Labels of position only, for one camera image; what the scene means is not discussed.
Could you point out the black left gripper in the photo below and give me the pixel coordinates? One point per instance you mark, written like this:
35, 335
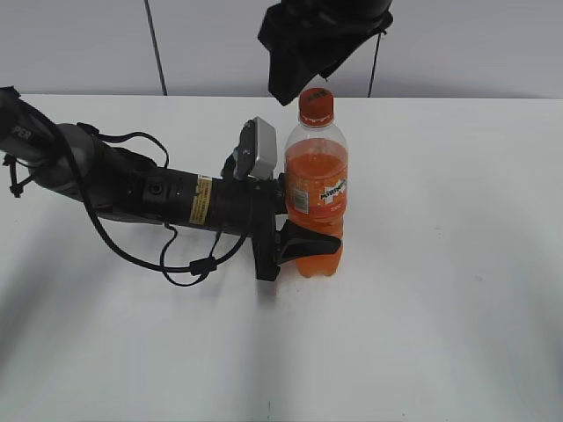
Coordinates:
248, 209

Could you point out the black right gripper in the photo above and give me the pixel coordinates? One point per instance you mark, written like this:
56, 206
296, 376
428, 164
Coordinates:
295, 32

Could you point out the orange bottle cap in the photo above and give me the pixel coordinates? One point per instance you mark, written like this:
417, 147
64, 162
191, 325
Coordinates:
316, 107

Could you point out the orange Mirinda soda bottle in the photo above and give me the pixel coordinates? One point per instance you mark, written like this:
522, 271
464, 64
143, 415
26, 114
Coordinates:
316, 172

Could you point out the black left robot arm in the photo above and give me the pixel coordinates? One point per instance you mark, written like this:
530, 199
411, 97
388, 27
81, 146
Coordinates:
114, 183

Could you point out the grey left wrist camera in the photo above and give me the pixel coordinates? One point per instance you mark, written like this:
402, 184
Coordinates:
255, 156

